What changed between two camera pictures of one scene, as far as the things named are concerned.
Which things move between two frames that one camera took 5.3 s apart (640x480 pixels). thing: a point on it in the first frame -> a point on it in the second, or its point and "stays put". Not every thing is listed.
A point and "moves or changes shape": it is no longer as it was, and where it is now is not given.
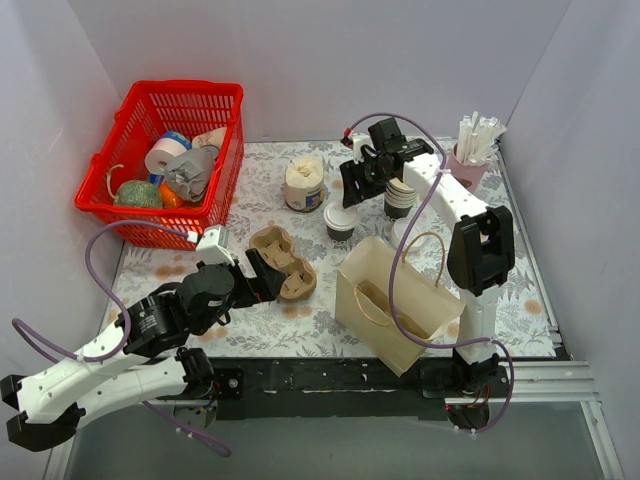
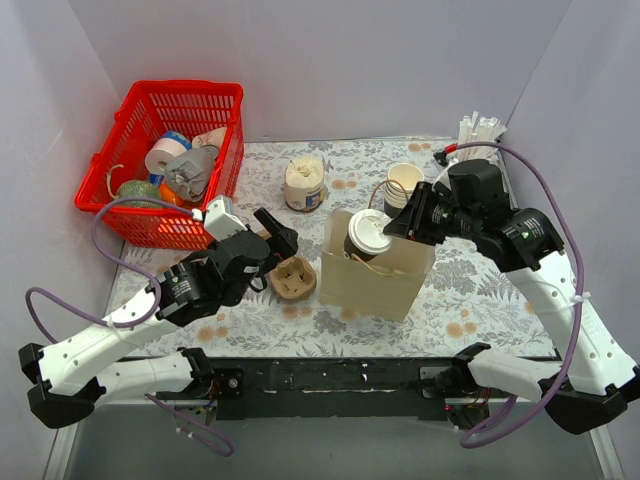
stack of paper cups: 399,199 stays put
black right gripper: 361,176 -> 421,216
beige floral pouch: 214,137 stays put
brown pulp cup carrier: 277,246 stays put
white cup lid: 338,218 -> 365,231
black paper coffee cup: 340,235 -> 350,249
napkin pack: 304,188 stays put
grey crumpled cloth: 190,171 stays put
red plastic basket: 173,155 stays put
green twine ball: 138,193 stays put
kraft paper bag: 363,297 moves or changes shape
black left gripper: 255,282 -> 261,248
